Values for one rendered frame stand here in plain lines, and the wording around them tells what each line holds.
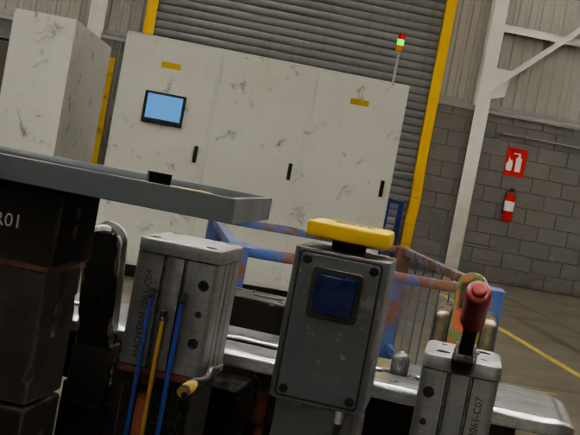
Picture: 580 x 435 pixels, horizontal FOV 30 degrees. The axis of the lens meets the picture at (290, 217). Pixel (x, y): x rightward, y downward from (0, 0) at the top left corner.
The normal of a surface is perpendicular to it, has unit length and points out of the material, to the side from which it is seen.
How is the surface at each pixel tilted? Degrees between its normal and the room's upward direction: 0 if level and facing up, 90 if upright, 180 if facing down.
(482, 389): 90
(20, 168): 90
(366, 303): 90
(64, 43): 90
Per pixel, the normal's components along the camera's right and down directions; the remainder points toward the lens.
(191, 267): -0.17, 0.02
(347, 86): 0.11, 0.07
